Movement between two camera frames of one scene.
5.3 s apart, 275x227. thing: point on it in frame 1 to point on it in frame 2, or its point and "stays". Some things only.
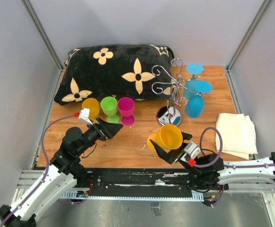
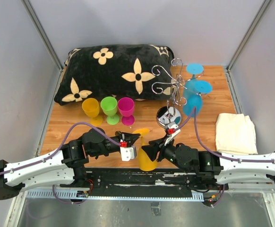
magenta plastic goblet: (125, 106) stays
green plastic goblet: (109, 106) stays
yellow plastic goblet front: (169, 136) to (146, 163)
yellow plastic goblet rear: (93, 105) stays
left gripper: (108, 130) to (130, 138)
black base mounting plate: (144, 181) stays
